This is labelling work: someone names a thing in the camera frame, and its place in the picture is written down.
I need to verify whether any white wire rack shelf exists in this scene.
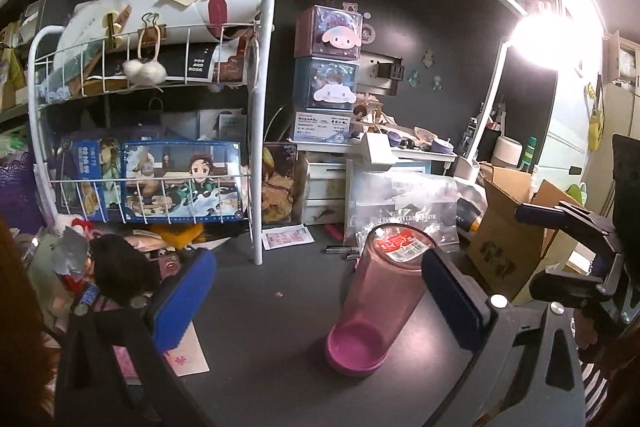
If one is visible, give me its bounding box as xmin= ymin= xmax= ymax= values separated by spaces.
xmin=26 ymin=0 xmax=274 ymax=263

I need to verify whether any white label box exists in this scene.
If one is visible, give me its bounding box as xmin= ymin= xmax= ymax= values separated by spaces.
xmin=293 ymin=112 xmax=350 ymax=143

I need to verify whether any pink My Melody box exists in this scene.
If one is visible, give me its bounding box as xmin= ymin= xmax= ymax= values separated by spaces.
xmin=294 ymin=5 xmax=362 ymax=61

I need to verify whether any white pink printed paper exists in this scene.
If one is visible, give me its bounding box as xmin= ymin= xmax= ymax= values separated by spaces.
xmin=262 ymin=225 xmax=314 ymax=251

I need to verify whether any brown anime art bag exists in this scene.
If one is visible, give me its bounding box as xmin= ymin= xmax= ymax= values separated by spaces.
xmin=262 ymin=142 xmax=297 ymax=225

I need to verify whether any black stapler tool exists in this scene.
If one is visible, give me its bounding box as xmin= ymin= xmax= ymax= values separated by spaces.
xmin=324 ymin=245 xmax=360 ymax=260

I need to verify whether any cardboard box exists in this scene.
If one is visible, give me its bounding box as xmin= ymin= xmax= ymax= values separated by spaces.
xmin=466 ymin=167 xmax=577 ymax=305

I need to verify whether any white desk lamp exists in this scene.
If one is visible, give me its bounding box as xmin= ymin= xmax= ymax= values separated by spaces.
xmin=451 ymin=8 xmax=566 ymax=183

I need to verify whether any black fluffy plush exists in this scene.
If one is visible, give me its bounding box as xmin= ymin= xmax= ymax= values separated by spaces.
xmin=89 ymin=234 xmax=162 ymax=307

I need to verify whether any pink transparent plastic cup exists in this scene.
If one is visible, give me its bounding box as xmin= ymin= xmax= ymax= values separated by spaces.
xmin=326 ymin=223 xmax=436 ymax=377

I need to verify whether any white small drawer cabinet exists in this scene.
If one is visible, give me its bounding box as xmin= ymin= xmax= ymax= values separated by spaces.
xmin=297 ymin=152 xmax=346 ymax=225

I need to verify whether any blue anime figure box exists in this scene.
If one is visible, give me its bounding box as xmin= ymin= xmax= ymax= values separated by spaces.
xmin=120 ymin=140 xmax=245 ymax=225

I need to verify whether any clear plastic bag stack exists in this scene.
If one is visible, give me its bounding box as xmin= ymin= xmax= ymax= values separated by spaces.
xmin=344 ymin=167 xmax=459 ymax=247

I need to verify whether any blue Cinnamoroll box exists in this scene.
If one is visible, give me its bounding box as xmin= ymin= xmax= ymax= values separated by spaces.
xmin=292 ymin=56 xmax=359 ymax=112

